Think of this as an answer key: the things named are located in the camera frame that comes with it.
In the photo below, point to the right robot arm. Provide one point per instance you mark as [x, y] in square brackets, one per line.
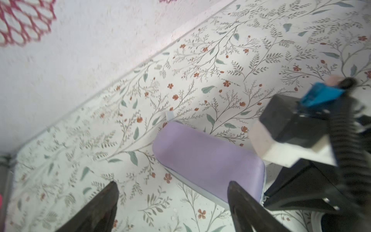
[323, 111]

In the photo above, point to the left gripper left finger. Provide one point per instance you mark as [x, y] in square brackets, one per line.
[98, 215]

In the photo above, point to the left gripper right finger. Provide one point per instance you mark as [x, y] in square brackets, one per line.
[248, 215]

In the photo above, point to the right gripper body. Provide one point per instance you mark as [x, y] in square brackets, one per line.
[337, 204]

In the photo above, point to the floral table mat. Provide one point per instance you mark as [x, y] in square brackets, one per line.
[217, 79]

